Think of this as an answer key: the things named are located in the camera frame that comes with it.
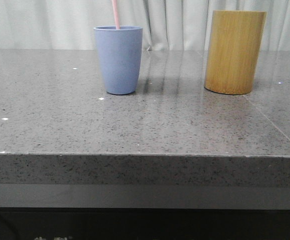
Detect bamboo cylindrical holder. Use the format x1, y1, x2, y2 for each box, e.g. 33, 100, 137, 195
204, 10, 267, 95

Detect pink chopstick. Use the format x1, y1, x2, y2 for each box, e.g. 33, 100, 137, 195
111, 0, 120, 30

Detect white pleated curtain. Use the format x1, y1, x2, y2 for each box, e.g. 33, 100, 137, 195
0, 0, 290, 51

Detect blue plastic cup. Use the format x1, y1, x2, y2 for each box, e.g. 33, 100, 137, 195
94, 26, 143, 95

